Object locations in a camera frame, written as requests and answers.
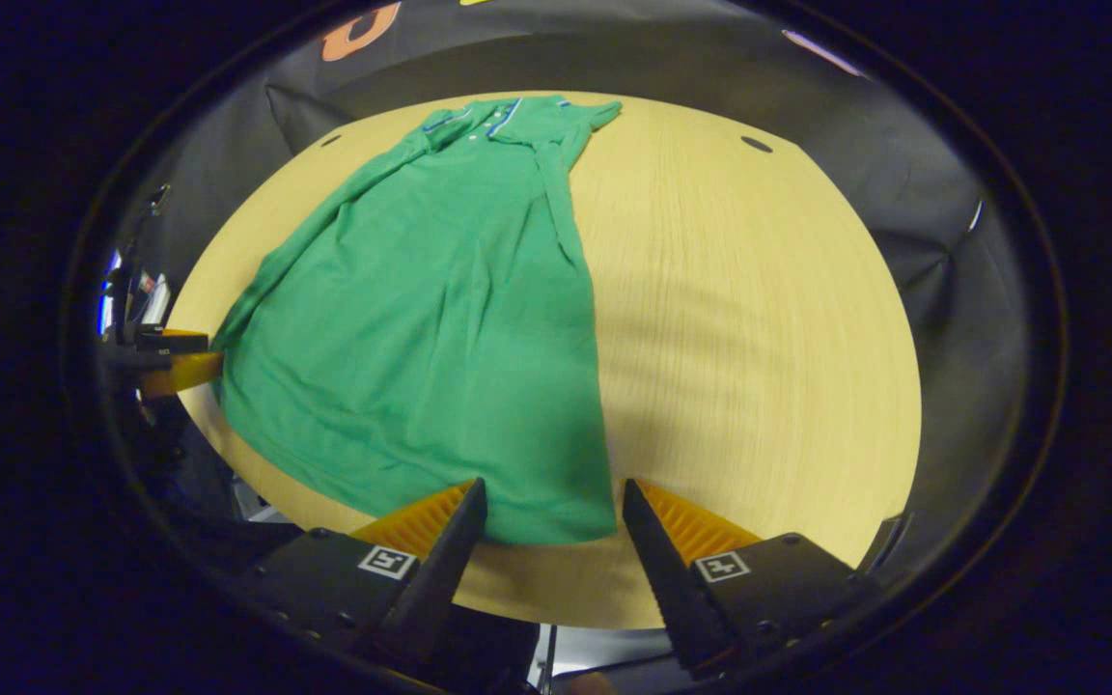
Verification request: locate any green T-shirt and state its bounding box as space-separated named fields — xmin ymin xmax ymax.
xmin=211 ymin=94 xmax=625 ymax=546

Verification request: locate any black backdrop cloth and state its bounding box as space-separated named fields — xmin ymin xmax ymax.
xmin=122 ymin=0 xmax=1025 ymax=580

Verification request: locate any bright computer screen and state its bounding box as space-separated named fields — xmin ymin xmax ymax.
xmin=97 ymin=249 xmax=125 ymax=337

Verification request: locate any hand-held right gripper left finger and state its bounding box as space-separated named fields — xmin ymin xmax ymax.
xmin=228 ymin=478 xmax=489 ymax=677

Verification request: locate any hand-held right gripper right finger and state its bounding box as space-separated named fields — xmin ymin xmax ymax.
xmin=622 ymin=478 xmax=880 ymax=677

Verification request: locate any white side table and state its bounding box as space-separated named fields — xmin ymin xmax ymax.
xmin=139 ymin=273 xmax=173 ymax=326

